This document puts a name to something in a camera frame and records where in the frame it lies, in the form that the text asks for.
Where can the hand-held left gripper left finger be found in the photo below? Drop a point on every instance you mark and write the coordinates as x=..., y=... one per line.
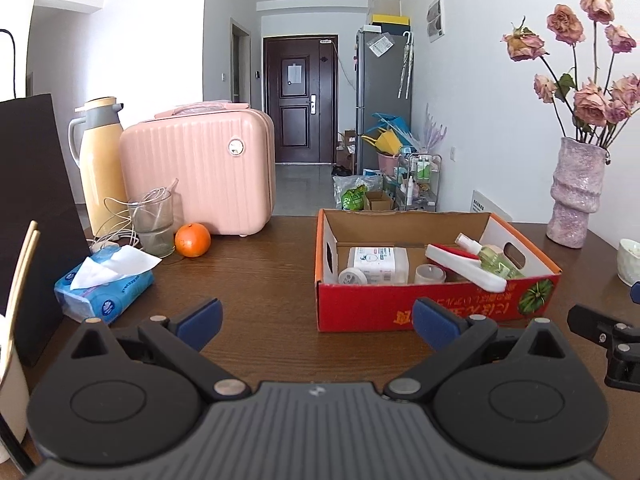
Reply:
x=200, y=317

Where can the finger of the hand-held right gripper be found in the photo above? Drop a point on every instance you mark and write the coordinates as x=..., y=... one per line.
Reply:
x=636, y=294
x=590, y=321

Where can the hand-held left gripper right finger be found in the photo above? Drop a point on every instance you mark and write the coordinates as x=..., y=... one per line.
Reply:
x=437, y=321

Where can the translucent plastic cup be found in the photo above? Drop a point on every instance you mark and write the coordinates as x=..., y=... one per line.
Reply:
x=430, y=274

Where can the red and white lint brush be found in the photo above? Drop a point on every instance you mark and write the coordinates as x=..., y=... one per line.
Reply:
x=460, y=265

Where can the red cardboard box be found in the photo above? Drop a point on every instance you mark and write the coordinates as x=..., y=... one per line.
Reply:
x=375, y=305

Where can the white rectangular container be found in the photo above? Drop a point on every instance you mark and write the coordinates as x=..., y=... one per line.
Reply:
x=377, y=264

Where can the green spray bottle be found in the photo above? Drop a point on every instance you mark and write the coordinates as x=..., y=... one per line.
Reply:
x=495, y=260

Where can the white ribbed cap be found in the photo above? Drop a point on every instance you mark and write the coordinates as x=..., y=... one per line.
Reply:
x=351, y=276

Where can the orange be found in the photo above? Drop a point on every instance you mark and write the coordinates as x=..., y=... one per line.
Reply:
x=192, y=240

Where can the blue tissue pack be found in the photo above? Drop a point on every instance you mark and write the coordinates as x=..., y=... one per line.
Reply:
x=110, y=290

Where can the glass measuring cup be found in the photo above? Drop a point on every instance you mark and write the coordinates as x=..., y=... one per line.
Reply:
x=152, y=225

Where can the pink textured vase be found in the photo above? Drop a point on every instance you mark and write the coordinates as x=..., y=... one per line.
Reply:
x=575, y=195

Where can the white leaning board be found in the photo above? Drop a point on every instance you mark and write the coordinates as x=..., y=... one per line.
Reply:
x=490, y=206

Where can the brown cardboard floor box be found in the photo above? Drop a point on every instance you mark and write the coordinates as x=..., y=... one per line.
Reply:
x=379, y=202

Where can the metal rack cart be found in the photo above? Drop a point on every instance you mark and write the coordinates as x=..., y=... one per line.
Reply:
x=420, y=182

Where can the pink suitcase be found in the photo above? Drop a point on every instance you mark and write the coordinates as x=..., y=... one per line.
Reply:
x=200, y=170

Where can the green snack bag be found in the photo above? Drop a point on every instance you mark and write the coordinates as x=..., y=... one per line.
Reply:
x=354, y=199

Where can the pink bin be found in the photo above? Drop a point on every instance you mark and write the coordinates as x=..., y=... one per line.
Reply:
x=387, y=164

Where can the clear plastic bag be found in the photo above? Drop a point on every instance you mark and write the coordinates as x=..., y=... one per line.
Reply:
x=350, y=181

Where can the yellow thermos jug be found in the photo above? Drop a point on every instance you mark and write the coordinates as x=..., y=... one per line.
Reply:
x=100, y=170

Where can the yellow bag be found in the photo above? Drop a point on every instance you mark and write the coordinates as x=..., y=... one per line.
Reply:
x=382, y=142

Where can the purple feather decoration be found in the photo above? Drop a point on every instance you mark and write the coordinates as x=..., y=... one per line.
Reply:
x=434, y=132

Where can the cardboard boxes by door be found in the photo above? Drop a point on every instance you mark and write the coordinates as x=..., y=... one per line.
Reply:
x=346, y=147

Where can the bunch of dried pink roses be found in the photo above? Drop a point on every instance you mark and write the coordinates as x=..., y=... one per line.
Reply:
x=592, y=102

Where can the black paper bag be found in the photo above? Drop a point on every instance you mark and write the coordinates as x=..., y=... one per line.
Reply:
x=35, y=210

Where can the white enamel bowl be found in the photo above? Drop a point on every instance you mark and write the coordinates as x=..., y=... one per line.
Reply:
x=12, y=390

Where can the blue bag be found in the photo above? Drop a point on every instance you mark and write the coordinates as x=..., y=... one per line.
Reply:
x=397, y=122

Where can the dark brown entrance door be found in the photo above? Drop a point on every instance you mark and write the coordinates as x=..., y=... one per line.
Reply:
x=300, y=125

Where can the grey refrigerator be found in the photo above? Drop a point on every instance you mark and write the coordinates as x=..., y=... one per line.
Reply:
x=382, y=80

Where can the side room door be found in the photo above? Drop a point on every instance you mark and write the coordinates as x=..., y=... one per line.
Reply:
x=241, y=65

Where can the clear folded umbrella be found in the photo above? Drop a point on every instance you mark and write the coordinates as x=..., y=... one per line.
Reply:
x=406, y=65

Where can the yellow flat box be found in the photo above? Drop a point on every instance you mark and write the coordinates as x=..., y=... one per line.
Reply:
x=390, y=20

